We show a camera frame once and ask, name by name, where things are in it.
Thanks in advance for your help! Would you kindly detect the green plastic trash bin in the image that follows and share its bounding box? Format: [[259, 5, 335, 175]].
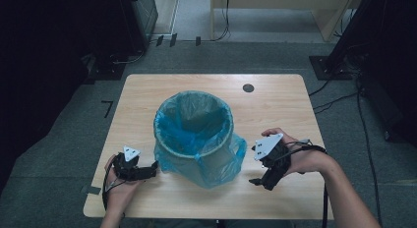
[[153, 90, 236, 190]]

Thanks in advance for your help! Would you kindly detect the dark glass-fronted cabinet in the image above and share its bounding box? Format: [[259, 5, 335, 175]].
[[118, 0, 159, 55]]

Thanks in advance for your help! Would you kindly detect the black stand base plate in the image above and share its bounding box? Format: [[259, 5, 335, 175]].
[[308, 55, 354, 82], [84, 53, 128, 83]]

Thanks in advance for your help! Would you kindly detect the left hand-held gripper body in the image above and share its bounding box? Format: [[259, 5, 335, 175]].
[[112, 145, 146, 183]]

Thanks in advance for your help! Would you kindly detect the blue plastic trash bag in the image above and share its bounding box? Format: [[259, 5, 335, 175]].
[[152, 89, 248, 191]]

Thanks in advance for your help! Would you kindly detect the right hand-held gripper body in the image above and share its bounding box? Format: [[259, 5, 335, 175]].
[[254, 133, 292, 183]]

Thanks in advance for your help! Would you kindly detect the hand-held gripper cable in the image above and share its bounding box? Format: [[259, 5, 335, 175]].
[[101, 161, 115, 211], [274, 139, 329, 228]]

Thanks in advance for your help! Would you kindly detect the black hanging cable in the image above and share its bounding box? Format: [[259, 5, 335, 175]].
[[211, 0, 231, 42]]

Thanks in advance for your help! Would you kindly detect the left hand-held gripper cable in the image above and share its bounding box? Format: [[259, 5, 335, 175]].
[[101, 161, 115, 211]]

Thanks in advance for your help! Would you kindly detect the person's left hand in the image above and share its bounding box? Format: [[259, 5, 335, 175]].
[[103, 154, 146, 212]]

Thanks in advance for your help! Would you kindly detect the long black floor cable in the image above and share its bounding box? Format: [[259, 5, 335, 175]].
[[355, 76, 384, 228]]

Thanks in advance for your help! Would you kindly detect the person's right hand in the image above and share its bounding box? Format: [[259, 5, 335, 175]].
[[261, 127, 332, 176]]

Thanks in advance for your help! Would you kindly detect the black slanted stand pole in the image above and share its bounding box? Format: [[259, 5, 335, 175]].
[[324, 0, 383, 72]]

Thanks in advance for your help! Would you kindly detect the black corner floor tape mark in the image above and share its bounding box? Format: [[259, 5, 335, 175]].
[[100, 99, 114, 119]]

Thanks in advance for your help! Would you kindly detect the right hand-held gripper cable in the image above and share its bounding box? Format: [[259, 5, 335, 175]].
[[274, 139, 329, 228]]

